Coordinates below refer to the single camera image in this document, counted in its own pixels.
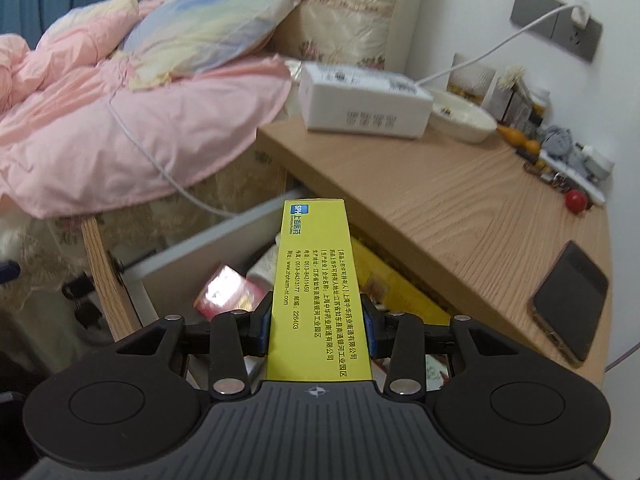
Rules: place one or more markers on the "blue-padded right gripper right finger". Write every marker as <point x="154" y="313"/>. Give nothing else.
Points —
<point x="398" y="337"/>

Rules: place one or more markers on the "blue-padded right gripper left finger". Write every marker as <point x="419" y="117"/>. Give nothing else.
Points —
<point x="233" y="336"/>

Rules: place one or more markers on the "wooden front drawer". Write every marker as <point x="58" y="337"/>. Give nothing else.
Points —
<point x="168" y="282"/>

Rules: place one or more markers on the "small yellow white box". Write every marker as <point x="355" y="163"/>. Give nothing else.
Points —
<point x="317" y="331"/>

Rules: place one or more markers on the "pink shiny packet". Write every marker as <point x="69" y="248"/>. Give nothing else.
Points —
<point x="228" y="290"/>

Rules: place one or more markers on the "large yellow flat box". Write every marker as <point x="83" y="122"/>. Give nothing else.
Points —
<point x="387" y="287"/>

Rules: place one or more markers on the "white crumpled packet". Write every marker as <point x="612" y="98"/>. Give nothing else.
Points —
<point x="263" y="273"/>

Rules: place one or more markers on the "wooden bedside table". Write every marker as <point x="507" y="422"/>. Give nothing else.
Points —
<point x="467" y="221"/>

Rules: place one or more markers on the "dark smartphone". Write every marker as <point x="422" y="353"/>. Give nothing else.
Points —
<point x="569" y="302"/>

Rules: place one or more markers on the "red ball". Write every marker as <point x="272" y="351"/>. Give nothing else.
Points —
<point x="575" y="201"/>

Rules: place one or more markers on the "cream ceramic bowl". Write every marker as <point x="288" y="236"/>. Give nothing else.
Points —
<point x="460" y="119"/>

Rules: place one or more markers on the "orange gourd ornament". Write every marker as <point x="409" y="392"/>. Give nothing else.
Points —
<point x="518" y="139"/>

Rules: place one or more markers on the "white tissue pack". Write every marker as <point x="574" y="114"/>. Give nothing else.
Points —
<point x="349" y="99"/>

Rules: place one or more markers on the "pink duvet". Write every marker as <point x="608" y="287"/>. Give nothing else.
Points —
<point x="77" y="139"/>

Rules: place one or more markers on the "white dried flower diffuser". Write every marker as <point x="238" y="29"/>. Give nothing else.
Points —
<point x="509" y="85"/>

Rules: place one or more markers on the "grey white round gadget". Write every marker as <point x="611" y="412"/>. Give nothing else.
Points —
<point x="599" y="166"/>

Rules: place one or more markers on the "glass cup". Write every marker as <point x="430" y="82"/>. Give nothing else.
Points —
<point x="472" y="82"/>

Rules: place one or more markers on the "white pill bottle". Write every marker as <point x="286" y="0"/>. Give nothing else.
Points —
<point x="541" y="100"/>

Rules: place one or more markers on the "pastel rainbow pillow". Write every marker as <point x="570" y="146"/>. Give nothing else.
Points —
<point x="183" y="38"/>

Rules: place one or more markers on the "white charger plug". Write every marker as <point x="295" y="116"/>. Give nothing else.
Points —
<point x="580" y="14"/>

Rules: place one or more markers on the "grey wall socket panel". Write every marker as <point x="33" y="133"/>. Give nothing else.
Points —
<point x="560" y="29"/>

